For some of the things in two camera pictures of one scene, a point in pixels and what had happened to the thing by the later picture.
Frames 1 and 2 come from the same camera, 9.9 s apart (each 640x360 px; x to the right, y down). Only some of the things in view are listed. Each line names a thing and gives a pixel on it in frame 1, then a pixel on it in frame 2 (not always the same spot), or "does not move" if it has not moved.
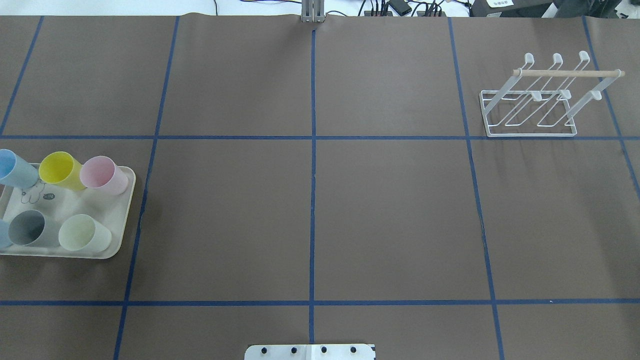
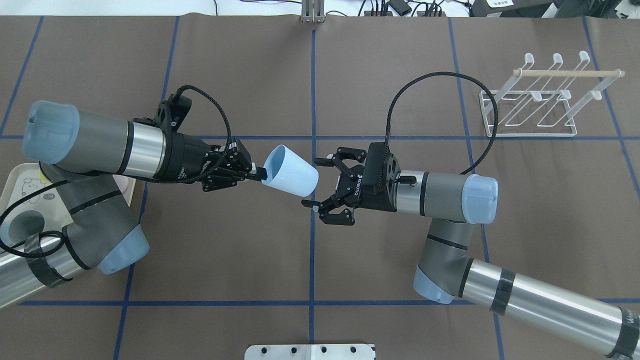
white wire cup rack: x=543 y=102 does not move
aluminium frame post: x=312 y=11 does not move
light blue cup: x=15 y=170 → x=288 y=171
